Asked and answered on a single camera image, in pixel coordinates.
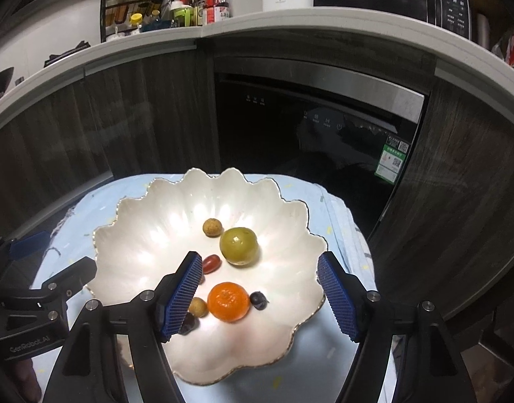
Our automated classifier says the brown longan fruit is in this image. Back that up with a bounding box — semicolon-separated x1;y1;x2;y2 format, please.
202;217;223;237
188;297;209;318

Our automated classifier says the small orange mandarin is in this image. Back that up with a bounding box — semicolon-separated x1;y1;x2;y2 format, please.
207;282;251;323

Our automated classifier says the green yellow round fruit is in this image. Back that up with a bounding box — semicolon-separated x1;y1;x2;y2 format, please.
220;227;259;267

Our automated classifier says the blueberry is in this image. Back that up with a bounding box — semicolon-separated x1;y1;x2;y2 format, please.
250;291;269;310

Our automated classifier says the light blue patterned cloth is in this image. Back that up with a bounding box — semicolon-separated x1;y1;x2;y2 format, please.
31;174;375;402

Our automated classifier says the white scalloped ceramic bowl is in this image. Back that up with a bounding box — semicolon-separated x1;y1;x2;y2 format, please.
90;168;328;386

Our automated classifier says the green energy label sticker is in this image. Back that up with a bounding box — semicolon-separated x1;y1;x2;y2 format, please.
374;135;411;185

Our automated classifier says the black built-in dishwasher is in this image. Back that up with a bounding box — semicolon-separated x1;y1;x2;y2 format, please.
214;57;426;235

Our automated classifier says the yellow cap bottle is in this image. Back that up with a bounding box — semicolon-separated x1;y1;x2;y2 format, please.
130;13;143;35

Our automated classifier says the black spice rack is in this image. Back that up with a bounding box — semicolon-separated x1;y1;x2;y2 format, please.
100;0;174;43

